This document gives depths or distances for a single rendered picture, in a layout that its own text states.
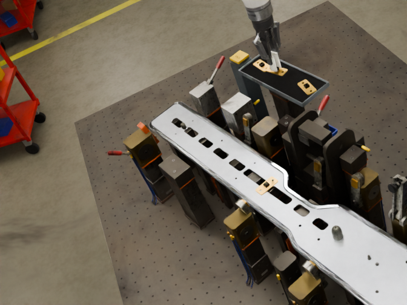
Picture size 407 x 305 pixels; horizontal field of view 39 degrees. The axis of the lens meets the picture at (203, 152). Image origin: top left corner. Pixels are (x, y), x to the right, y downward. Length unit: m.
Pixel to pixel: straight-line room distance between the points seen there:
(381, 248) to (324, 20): 1.75
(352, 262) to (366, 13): 2.99
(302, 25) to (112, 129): 1.20
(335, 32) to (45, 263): 2.18
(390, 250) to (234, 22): 3.34
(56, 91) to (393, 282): 3.79
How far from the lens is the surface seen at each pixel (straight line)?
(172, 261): 2.34
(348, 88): 2.79
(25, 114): 4.57
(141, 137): 2.35
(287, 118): 2.11
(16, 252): 3.88
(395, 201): 1.76
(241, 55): 2.38
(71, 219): 3.81
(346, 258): 1.80
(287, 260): 1.84
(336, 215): 1.90
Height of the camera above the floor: 2.50
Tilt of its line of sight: 42 degrees down
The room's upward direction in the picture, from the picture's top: 24 degrees counter-clockwise
